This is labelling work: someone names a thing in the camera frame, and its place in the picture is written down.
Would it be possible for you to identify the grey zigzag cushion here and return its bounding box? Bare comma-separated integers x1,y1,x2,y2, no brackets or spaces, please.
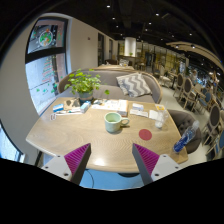
115,72,153,98

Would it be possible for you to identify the potted green leafy plant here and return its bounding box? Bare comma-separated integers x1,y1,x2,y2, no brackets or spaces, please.
63,68,111,103

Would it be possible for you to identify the grey curved sofa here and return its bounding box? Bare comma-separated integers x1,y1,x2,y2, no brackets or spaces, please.
57,65,164,105

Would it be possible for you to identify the white round pillar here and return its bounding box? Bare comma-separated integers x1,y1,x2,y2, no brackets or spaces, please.
123,36,137,58

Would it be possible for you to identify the group of dining chairs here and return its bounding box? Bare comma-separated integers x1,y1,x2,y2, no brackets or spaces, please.
172,72,224,158

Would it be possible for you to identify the small white-blue box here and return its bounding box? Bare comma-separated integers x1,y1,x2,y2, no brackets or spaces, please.
79,100,92,114

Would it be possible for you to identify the white paper card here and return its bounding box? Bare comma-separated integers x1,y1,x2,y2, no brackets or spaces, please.
129,102,149,119

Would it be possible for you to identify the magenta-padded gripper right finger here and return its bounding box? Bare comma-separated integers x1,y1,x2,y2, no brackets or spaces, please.
131,143,183,186

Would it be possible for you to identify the group of ceiling spotlights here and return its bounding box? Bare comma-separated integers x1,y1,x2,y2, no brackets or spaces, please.
104,3,198,49

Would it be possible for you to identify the flat round red coaster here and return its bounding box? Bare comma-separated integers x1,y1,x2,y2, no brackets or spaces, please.
138,128,153,142

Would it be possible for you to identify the dark grey tufted armchair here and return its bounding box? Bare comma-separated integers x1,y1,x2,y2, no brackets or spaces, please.
167,108,204,155

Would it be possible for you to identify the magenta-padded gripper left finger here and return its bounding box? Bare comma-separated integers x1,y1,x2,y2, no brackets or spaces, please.
41,142,92,186

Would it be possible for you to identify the clear plastic cup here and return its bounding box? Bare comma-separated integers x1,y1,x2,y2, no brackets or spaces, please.
154,109,170,130

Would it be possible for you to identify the blue-white tissue packet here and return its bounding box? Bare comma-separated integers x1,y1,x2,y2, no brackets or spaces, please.
52,103,65,113

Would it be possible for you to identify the open white booklet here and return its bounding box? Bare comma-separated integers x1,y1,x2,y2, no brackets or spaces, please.
91,98,130,117

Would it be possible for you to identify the blue-labelled clear drink bottle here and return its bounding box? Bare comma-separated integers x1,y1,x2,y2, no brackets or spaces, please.
172,120,200,155

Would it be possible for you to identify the pale green ceramic mug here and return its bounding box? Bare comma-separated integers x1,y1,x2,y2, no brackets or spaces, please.
104,111,131,134

